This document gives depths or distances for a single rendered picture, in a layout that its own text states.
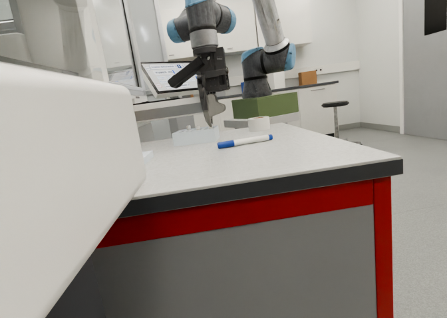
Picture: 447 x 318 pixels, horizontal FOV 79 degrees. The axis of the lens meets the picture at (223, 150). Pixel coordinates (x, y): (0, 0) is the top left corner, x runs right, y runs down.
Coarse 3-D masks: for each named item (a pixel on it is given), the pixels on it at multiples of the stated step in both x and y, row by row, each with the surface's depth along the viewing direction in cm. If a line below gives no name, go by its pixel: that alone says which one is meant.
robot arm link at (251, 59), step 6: (258, 48) 129; (246, 54) 131; (252, 54) 130; (258, 54) 129; (246, 60) 131; (252, 60) 130; (258, 60) 128; (246, 66) 132; (252, 66) 131; (258, 66) 129; (246, 72) 133; (252, 72) 131; (258, 72) 131; (264, 72) 131
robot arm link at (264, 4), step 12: (252, 0) 110; (264, 0) 108; (264, 12) 111; (276, 12) 112; (264, 24) 114; (276, 24) 115; (264, 36) 120; (276, 36) 117; (264, 48) 125; (276, 48) 120; (288, 48) 122; (264, 60) 127; (276, 60) 124; (288, 60) 122; (276, 72) 131
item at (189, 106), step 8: (144, 104) 94; (152, 104) 94; (160, 104) 94; (168, 104) 94; (176, 104) 95; (184, 104) 95; (192, 104) 95; (200, 104) 95; (136, 112) 94; (144, 112) 94; (152, 112) 94; (160, 112) 94; (168, 112) 95; (176, 112) 95; (184, 112) 95; (192, 112) 95; (200, 112) 96; (136, 120) 94; (144, 120) 95; (152, 120) 95
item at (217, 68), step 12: (204, 48) 72; (216, 48) 73; (204, 60) 74; (216, 60) 74; (204, 72) 73; (216, 72) 73; (228, 72) 77; (204, 84) 74; (216, 84) 74; (228, 84) 76
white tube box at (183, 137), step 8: (192, 128) 85; (200, 128) 84; (208, 128) 81; (216, 128) 80; (176, 136) 78; (184, 136) 78; (192, 136) 77; (200, 136) 77; (208, 136) 77; (216, 136) 79; (176, 144) 78; (184, 144) 78
